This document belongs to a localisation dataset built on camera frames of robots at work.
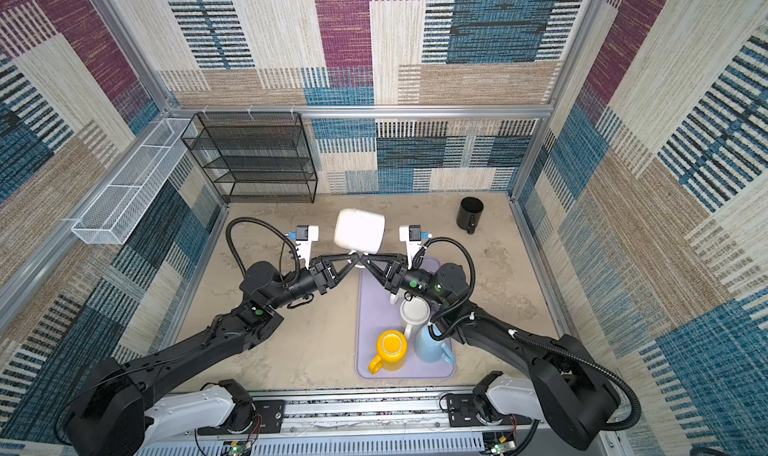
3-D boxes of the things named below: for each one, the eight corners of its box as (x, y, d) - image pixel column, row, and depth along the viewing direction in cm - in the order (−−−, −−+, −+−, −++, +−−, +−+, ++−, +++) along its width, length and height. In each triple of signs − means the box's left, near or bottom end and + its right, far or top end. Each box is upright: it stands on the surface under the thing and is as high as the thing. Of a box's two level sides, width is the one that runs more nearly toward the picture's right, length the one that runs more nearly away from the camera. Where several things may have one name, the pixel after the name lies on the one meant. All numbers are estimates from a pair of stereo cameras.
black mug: (449, 225, 113) (453, 209, 106) (463, 209, 118) (468, 193, 111) (470, 236, 109) (476, 221, 103) (484, 220, 114) (490, 204, 108)
